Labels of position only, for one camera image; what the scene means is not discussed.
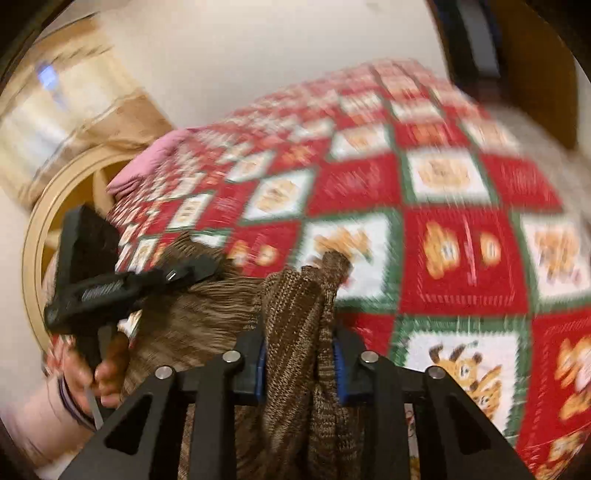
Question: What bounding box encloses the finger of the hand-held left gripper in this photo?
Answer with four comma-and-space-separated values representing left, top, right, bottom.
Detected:
159, 255, 223, 288

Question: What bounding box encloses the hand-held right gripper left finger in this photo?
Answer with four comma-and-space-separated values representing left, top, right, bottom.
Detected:
58, 318, 269, 480

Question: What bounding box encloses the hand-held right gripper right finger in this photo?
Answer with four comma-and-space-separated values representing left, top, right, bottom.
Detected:
330, 325, 536, 480

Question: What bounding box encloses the brown knit sweater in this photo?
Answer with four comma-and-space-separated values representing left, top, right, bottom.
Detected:
117, 231, 370, 480

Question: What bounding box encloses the person's left forearm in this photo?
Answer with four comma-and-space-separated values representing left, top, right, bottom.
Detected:
7, 364, 95, 464

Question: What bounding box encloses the person's left hand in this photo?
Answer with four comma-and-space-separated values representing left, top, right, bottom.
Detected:
62, 332, 136, 411

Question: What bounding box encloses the cream wooden headboard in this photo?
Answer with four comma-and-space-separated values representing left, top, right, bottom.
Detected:
21, 143, 153, 352

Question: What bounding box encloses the dark wrist band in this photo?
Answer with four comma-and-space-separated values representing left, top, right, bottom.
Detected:
56, 374, 95, 430

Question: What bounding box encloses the pink folded blanket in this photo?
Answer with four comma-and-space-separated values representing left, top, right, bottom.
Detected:
106, 127, 195, 195

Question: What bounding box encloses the red printed bed blanket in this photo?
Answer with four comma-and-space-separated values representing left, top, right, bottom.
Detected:
44, 60, 591, 480

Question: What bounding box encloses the beige patterned curtain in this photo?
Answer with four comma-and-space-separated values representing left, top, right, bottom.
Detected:
0, 14, 175, 204

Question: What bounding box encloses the brown wooden door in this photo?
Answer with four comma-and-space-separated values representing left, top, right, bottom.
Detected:
485, 0, 580, 149

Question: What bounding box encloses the dark wooden door frame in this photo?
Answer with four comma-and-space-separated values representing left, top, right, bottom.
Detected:
427, 0, 497, 84

